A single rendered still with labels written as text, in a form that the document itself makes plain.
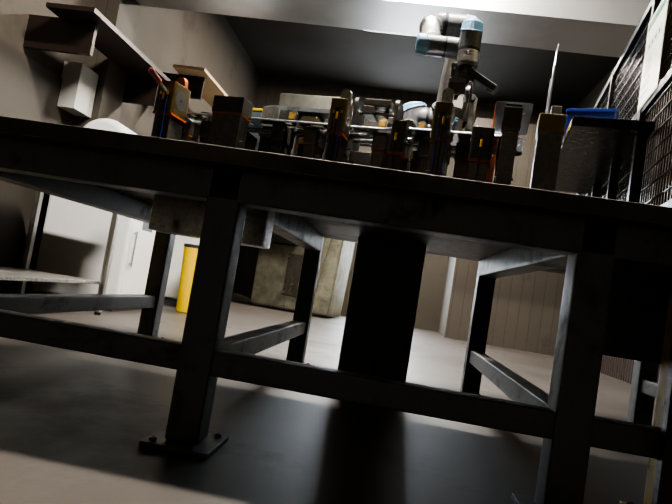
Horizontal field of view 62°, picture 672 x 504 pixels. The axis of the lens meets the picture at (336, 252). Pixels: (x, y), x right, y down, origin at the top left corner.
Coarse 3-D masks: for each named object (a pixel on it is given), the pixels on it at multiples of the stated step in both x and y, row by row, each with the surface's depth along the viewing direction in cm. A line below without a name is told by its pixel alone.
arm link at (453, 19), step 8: (448, 16) 232; (456, 16) 232; (464, 16) 232; (472, 16) 233; (448, 24) 232; (456, 24) 232; (448, 32) 233; (456, 32) 233; (448, 64) 243; (448, 72) 245; (440, 88) 251; (440, 96) 253; (432, 104) 259; (432, 112) 258; (456, 120) 258
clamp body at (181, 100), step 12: (168, 84) 202; (180, 84) 204; (156, 96) 203; (168, 96) 202; (180, 96) 205; (156, 108) 202; (168, 108) 201; (180, 108) 206; (156, 120) 202; (168, 120) 202; (180, 120) 207; (156, 132) 202; (168, 132) 202; (180, 132) 209
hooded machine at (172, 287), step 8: (176, 240) 529; (184, 240) 528; (192, 240) 527; (176, 248) 529; (176, 256) 528; (176, 264) 527; (176, 272) 527; (168, 280) 527; (176, 280) 526; (168, 288) 527; (176, 288) 525; (168, 296) 526; (176, 296) 525; (176, 304) 528
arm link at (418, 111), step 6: (408, 102) 260; (414, 102) 258; (420, 102) 259; (408, 108) 258; (414, 108) 258; (420, 108) 259; (426, 108) 260; (408, 114) 258; (414, 114) 258; (420, 114) 258; (426, 114) 258; (414, 120) 258; (420, 120) 258; (426, 120) 258
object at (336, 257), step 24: (288, 96) 714; (312, 96) 706; (288, 240) 720; (336, 240) 713; (264, 264) 734; (288, 264) 724; (336, 264) 710; (264, 288) 731; (288, 288) 721; (336, 288) 721; (312, 312) 711; (336, 312) 744
